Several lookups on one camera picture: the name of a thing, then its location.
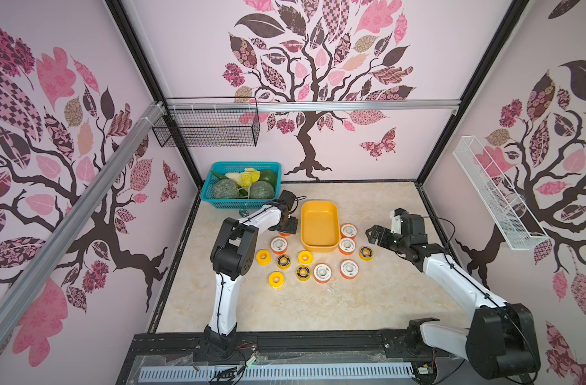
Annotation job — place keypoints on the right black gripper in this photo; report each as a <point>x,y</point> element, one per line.
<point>383,236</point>

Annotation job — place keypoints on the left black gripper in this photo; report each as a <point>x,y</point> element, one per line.
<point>290,226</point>

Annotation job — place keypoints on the yellow plastic storage box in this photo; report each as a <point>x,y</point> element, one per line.
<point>320,229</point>

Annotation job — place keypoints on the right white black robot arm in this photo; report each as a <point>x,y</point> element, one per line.
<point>500,341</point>

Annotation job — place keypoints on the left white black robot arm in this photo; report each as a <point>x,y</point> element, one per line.
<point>232,257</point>

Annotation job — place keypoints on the yellow black tape roll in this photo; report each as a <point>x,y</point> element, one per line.
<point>366,253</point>
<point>284,262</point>
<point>303,273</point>

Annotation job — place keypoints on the green pumpkin right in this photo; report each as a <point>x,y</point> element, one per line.
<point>261,190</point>

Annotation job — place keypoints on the green pumpkin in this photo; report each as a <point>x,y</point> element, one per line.
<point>225,189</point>
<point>261,190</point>

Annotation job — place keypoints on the green round fruit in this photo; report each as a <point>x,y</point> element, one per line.
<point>269,176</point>

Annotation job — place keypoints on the yellow white vegetable toy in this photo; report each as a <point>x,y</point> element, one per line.
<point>244,179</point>

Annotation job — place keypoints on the green pumpkin left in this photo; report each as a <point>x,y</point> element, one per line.
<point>225,189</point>

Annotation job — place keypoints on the teal plastic basket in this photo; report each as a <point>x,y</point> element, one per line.
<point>218,171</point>

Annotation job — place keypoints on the aluminium rail on back wall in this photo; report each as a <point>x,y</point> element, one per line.
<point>321,105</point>

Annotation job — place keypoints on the aluminium rail on wall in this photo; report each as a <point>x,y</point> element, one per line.
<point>321,105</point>
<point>29,283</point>

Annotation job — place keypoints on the white wire wall shelf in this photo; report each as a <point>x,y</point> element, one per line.
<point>486,169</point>

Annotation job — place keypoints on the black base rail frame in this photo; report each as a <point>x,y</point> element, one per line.
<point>285,347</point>

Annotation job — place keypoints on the black wire wall basket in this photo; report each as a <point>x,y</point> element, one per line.
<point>201,122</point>

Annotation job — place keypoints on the aluminium rail on left wall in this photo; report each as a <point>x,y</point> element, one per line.
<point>29,283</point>

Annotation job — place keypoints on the white slotted cable duct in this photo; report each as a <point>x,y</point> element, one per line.
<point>278,372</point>

